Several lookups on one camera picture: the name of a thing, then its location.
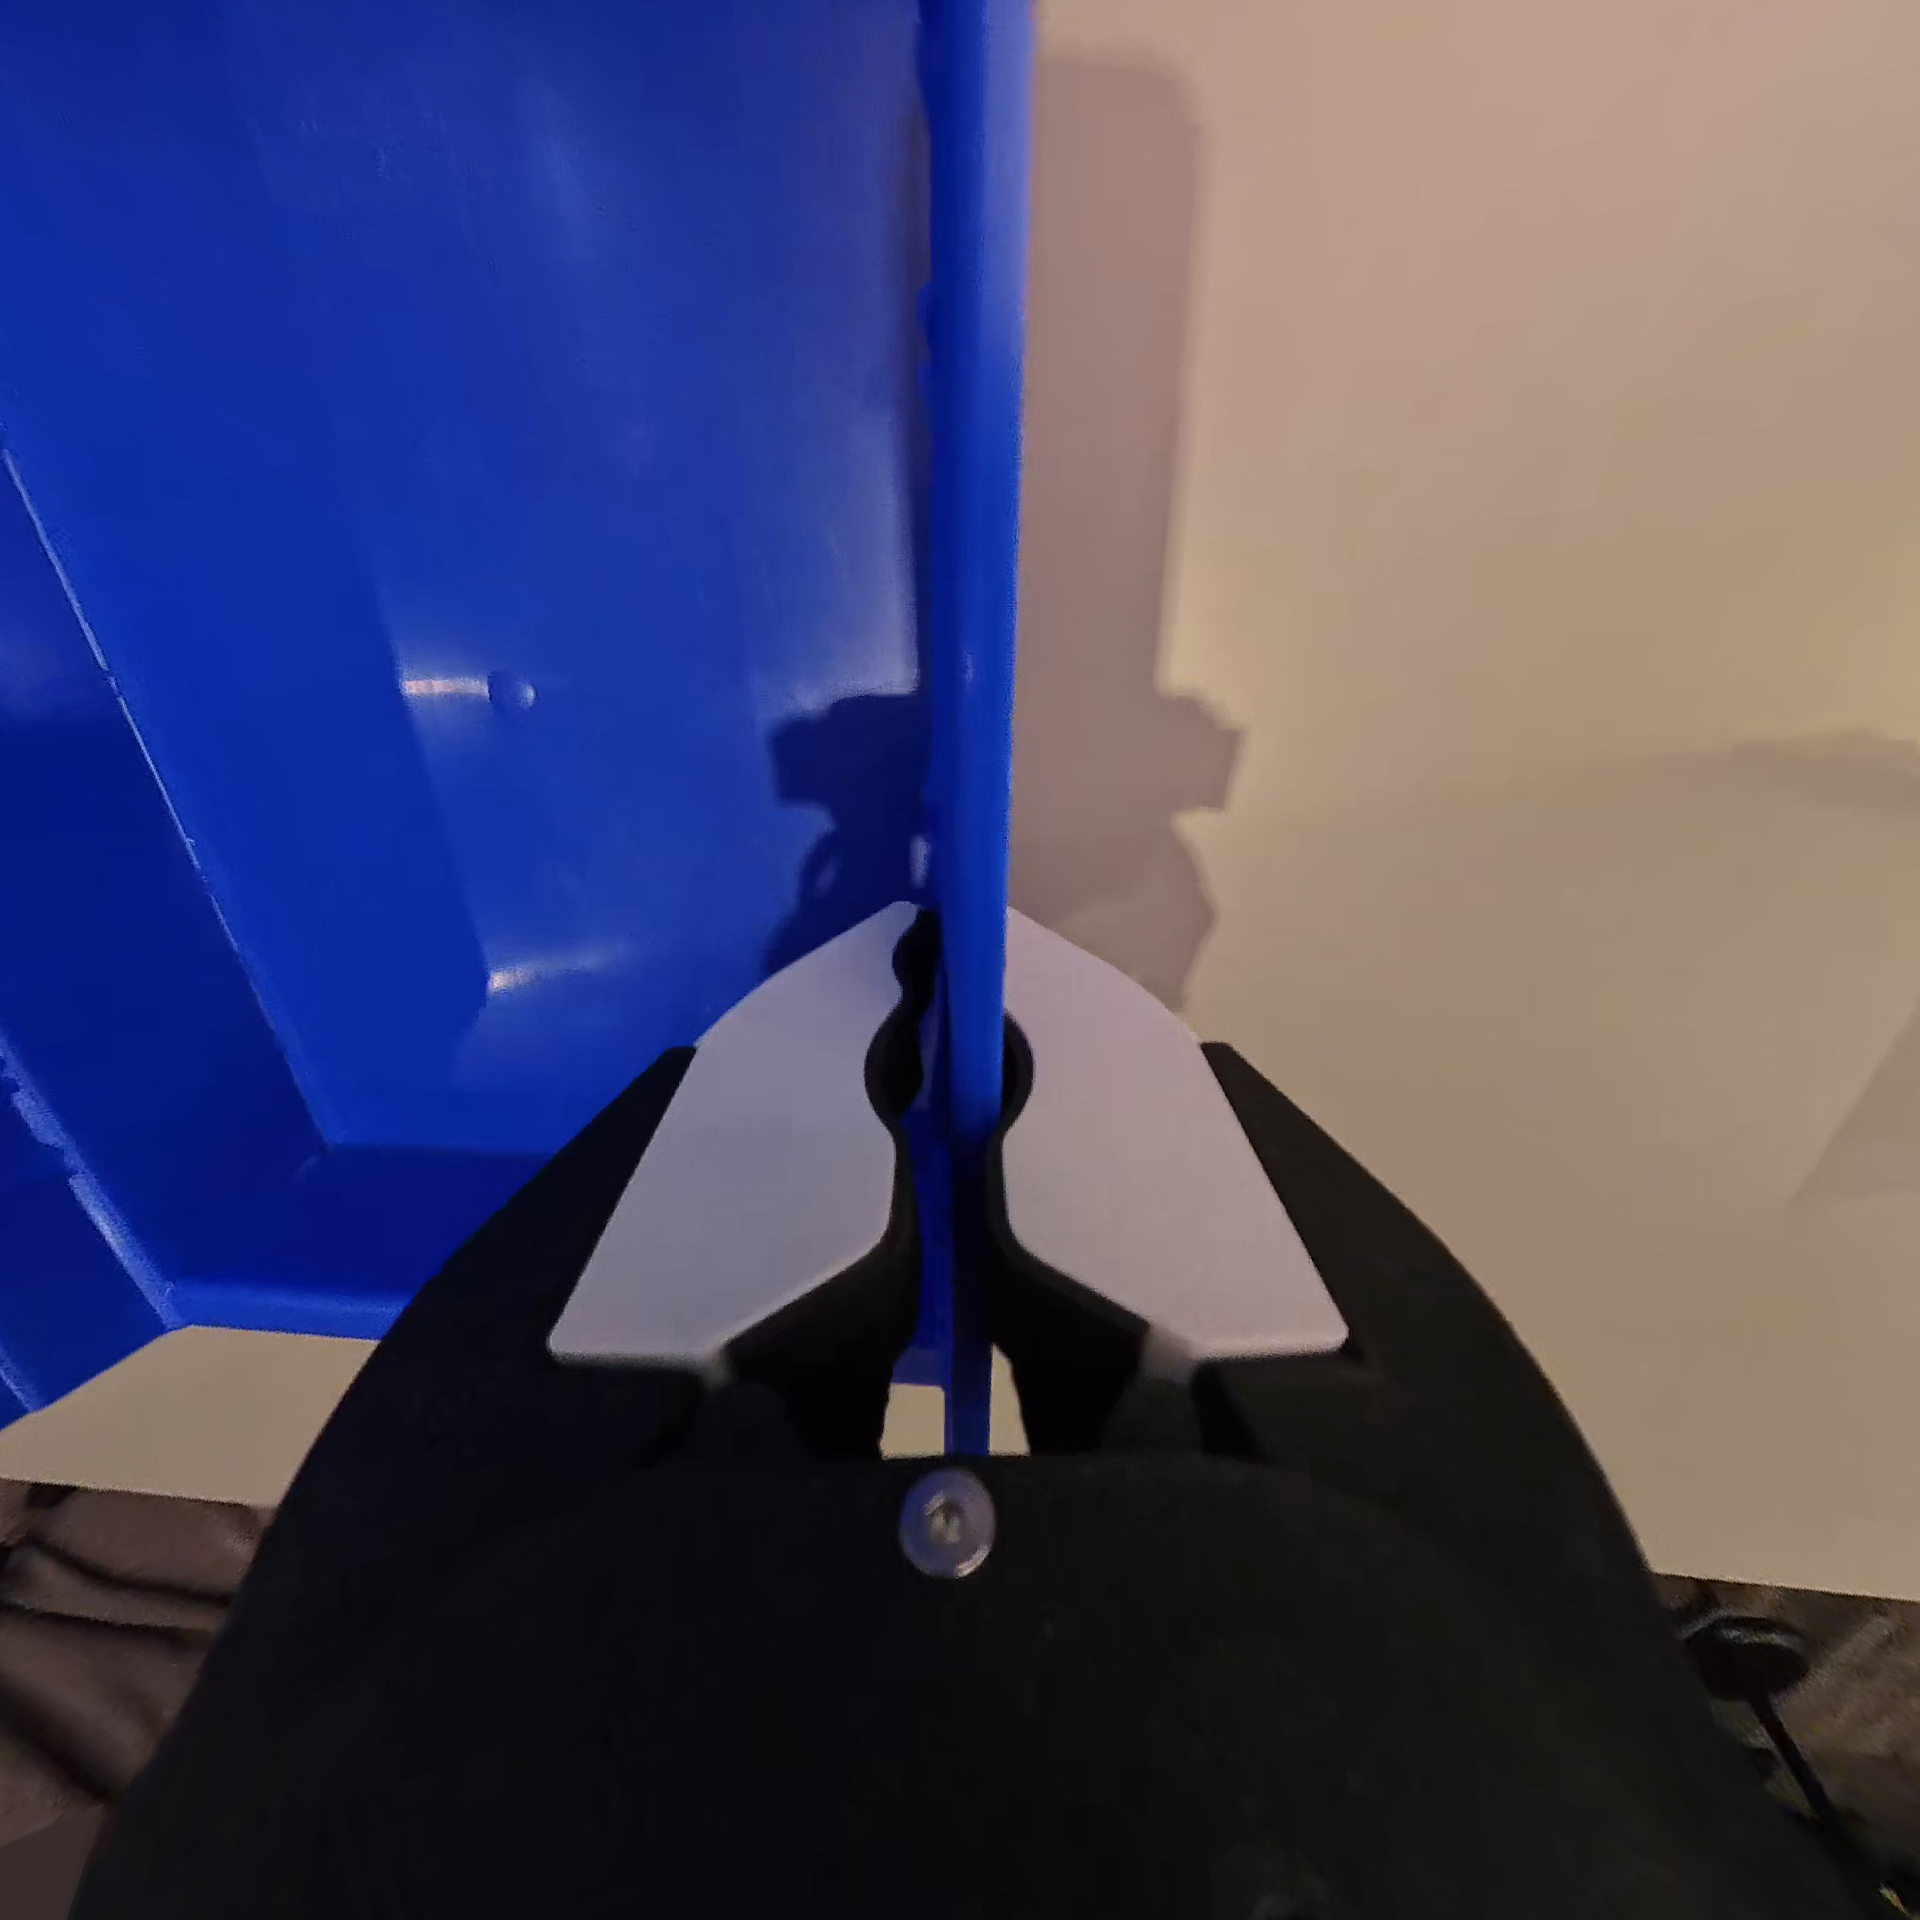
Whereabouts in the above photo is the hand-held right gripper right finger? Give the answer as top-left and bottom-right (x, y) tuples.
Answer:
(984, 907), (1347, 1456)

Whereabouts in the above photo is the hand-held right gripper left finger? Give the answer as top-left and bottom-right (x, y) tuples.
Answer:
(546, 901), (942, 1452)

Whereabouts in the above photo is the blue plastic bin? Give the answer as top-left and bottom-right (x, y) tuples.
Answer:
(0, 0), (1040, 1459)

